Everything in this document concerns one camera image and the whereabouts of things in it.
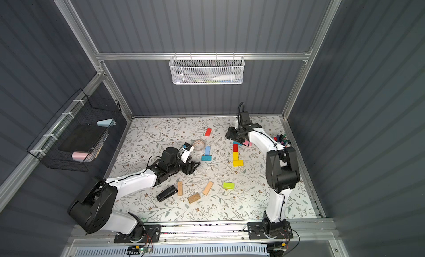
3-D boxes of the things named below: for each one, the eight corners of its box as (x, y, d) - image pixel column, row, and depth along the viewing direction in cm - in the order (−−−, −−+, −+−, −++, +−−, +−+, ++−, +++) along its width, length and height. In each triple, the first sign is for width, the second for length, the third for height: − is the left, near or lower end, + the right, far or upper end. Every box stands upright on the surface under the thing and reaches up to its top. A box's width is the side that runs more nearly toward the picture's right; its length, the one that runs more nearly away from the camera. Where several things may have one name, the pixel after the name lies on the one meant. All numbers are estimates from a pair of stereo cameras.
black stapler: (159, 202, 85) (157, 200, 82) (157, 196, 86) (155, 194, 84) (178, 192, 88) (176, 189, 85) (175, 187, 90) (174, 184, 87)
